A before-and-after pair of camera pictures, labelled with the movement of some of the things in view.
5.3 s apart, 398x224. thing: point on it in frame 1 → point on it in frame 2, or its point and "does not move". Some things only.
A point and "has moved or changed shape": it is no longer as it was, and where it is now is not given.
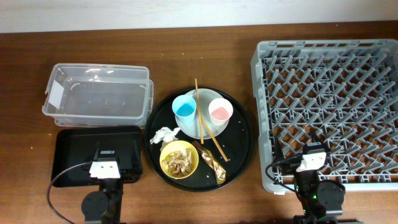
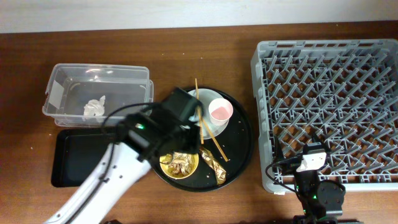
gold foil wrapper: [219, 170] does not move
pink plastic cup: [220, 111] does not move
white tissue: [165, 134] has moved or changed shape
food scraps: [178, 163] does not move
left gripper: [129, 175] → [193, 145]
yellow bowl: [179, 159] does not move
